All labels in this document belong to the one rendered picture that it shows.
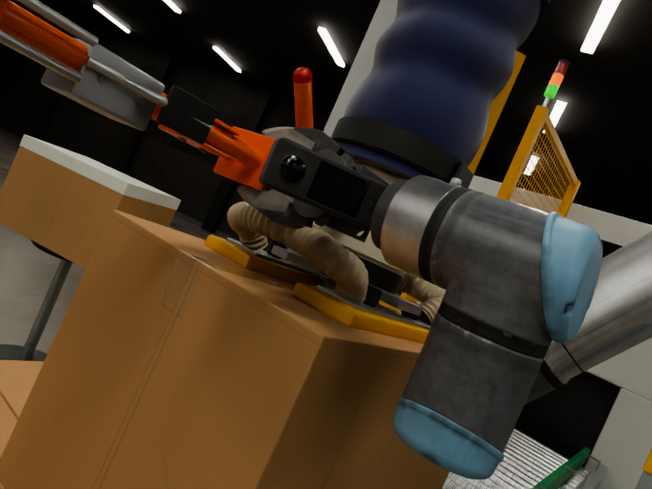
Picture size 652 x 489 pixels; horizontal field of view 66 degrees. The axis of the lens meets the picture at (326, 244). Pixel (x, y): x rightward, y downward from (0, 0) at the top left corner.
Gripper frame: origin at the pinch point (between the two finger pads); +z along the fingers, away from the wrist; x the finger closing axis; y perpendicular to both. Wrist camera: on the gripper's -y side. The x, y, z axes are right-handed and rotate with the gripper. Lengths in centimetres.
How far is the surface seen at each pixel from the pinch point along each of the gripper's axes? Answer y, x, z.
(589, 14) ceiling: 418, 277, 124
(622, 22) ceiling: 429, 277, 97
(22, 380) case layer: 24, -66, 70
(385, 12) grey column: 133, 97, 105
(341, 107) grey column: 133, 50, 106
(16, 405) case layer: 19, -66, 59
